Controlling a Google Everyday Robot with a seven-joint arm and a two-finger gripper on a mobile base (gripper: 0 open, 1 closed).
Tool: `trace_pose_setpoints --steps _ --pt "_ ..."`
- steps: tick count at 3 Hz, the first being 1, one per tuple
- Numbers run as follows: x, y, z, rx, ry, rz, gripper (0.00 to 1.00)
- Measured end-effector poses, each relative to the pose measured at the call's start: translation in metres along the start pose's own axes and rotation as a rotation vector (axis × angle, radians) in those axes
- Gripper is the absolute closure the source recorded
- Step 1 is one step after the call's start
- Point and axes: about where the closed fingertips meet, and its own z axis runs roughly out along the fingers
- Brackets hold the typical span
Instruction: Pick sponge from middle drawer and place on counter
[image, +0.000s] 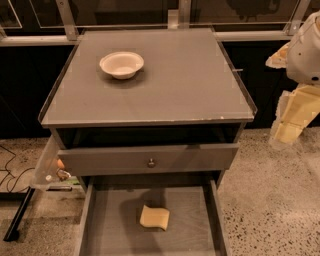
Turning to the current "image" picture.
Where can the black metal floor bar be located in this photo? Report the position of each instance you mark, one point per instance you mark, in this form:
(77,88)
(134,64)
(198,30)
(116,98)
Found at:
(12,233)

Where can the grey drawer cabinet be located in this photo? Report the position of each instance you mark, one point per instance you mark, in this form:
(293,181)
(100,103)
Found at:
(187,93)

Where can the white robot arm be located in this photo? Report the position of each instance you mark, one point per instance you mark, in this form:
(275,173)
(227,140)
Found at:
(301,59)

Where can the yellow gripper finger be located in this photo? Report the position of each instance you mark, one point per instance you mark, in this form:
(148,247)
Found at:
(279,59)
(295,111)

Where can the grey upper drawer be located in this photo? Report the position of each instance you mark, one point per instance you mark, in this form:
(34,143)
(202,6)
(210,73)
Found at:
(133,160)

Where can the clear plastic side bin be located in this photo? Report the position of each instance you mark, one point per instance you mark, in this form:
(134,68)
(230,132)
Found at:
(48,175)

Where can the open grey middle drawer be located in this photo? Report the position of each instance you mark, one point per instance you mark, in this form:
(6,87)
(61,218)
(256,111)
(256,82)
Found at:
(174,218)

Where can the white paper bowl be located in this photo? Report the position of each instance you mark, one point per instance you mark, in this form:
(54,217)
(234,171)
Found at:
(121,65)

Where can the metal railing frame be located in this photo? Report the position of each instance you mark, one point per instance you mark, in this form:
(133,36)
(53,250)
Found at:
(64,22)

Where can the yellow sponge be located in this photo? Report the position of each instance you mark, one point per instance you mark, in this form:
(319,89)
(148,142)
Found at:
(154,217)

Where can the round metal drawer knob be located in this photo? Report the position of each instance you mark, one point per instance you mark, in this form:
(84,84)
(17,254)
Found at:
(151,163)

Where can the small orange object in bin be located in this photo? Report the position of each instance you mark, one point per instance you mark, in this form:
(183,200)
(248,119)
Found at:
(60,164)

